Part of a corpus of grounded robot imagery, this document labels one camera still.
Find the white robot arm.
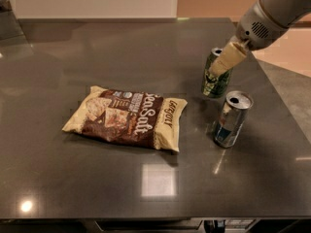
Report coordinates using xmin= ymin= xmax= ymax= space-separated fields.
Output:
xmin=209 ymin=0 xmax=311 ymax=77

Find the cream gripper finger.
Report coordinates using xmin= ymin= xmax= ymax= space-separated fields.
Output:
xmin=209 ymin=41 xmax=248 ymax=77

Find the sea salt chips bag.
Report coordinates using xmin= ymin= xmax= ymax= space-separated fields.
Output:
xmin=62 ymin=85 xmax=187 ymax=151

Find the green soda can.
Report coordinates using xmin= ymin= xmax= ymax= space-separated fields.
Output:
xmin=201 ymin=48 xmax=231 ymax=98

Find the silver blue redbull can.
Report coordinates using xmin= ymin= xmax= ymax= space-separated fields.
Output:
xmin=214 ymin=90 xmax=254 ymax=148

